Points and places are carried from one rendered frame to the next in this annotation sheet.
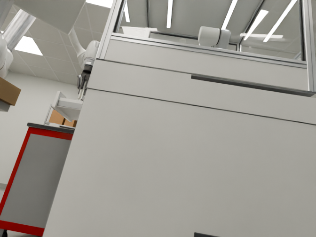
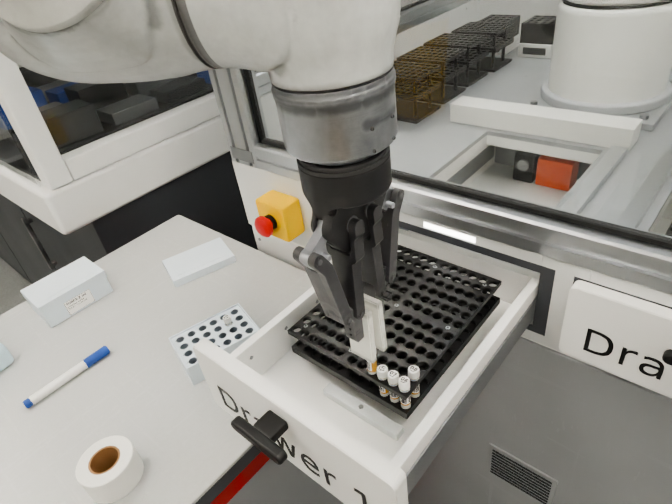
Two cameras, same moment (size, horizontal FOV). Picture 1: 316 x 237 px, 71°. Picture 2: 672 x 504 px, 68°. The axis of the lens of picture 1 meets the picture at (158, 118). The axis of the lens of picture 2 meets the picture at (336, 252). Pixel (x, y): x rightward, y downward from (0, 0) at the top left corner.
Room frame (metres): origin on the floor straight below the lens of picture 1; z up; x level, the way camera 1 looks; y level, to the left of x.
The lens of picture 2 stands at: (1.12, 0.80, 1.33)
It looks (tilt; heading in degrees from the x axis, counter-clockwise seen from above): 35 degrees down; 313
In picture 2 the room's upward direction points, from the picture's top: 9 degrees counter-clockwise
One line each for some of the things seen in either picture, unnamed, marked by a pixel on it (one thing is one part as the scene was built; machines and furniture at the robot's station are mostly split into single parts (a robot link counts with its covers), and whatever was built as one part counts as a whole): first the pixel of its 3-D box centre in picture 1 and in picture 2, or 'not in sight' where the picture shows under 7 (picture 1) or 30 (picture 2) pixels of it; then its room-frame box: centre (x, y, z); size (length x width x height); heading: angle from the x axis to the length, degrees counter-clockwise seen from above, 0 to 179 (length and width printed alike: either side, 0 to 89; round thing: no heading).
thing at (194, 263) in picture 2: not in sight; (198, 261); (1.89, 0.39, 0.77); 0.13 x 0.09 x 0.02; 69
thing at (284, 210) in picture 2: not in sight; (279, 216); (1.72, 0.30, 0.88); 0.07 x 0.05 x 0.07; 178
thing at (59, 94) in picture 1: (65, 107); (291, 430); (1.40, 0.62, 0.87); 0.29 x 0.02 x 0.11; 178
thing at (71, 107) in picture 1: (95, 114); (401, 321); (1.40, 0.41, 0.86); 0.40 x 0.26 x 0.06; 88
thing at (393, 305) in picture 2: not in sight; (397, 323); (1.40, 0.42, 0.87); 0.22 x 0.18 x 0.06; 88
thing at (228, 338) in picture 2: not in sight; (217, 341); (1.67, 0.52, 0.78); 0.12 x 0.08 x 0.04; 72
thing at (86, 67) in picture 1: (87, 74); (348, 195); (1.36, 0.52, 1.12); 0.08 x 0.07 x 0.09; 88
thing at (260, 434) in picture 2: not in sight; (266, 430); (1.41, 0.64, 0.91); 0.07 x 0.04 x 0.01; 178
